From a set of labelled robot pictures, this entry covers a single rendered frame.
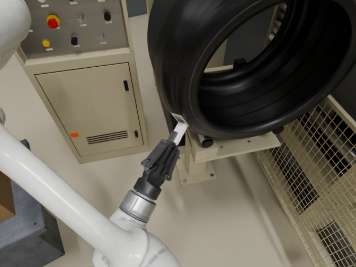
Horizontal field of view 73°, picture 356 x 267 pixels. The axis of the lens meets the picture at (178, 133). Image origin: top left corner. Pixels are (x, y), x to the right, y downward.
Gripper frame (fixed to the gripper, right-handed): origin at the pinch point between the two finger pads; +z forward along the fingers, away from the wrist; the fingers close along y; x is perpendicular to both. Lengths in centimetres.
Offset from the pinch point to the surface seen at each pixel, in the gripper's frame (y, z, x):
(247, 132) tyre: 17.2, 13.2, 11.8
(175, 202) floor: 92, -21, -50
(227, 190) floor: 111, 4, -27
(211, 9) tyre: -26.2, 18.9, 14.1
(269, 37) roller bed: 32, 70, -6
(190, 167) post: 89, 6, -50
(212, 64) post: 18.9, 40.8, -17.7
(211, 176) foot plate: 106, 8, -41
